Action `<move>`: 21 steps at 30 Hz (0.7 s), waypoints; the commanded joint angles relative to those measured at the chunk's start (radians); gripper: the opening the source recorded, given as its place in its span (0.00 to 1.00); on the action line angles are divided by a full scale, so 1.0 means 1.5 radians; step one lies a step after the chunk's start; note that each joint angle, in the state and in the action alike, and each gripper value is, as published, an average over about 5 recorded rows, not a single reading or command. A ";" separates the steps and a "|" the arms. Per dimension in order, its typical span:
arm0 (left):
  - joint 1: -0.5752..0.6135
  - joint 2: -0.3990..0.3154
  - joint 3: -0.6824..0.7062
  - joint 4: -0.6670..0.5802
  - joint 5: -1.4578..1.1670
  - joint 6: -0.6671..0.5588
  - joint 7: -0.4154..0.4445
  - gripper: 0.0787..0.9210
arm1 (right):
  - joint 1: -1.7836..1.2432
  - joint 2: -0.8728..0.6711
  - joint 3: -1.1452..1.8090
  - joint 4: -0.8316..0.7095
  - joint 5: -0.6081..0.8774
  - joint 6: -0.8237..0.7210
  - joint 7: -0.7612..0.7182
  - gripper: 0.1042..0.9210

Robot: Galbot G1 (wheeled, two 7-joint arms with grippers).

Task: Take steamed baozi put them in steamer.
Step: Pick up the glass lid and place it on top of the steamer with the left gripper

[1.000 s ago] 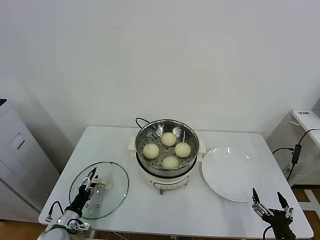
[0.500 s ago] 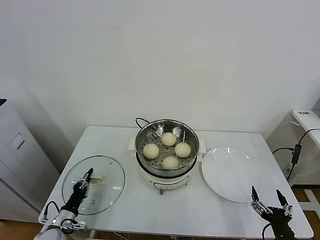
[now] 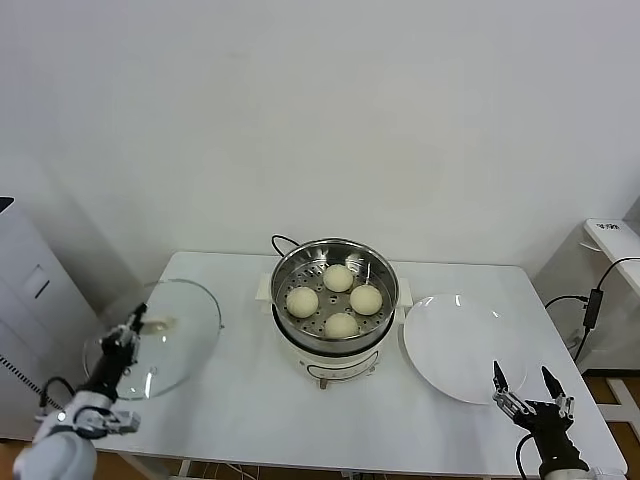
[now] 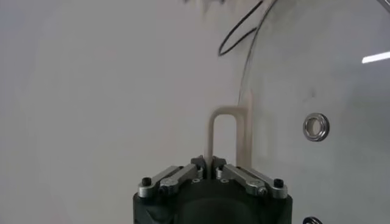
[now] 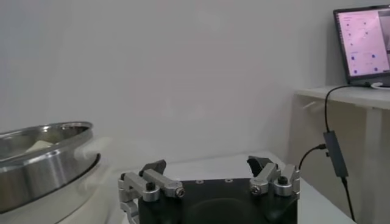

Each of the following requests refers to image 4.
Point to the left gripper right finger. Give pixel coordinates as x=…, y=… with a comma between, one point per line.
x=243, y=178

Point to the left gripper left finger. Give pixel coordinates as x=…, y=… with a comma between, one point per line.
x=179, y=173

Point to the glass pot lid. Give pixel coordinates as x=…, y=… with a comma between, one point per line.
x=335, y=91

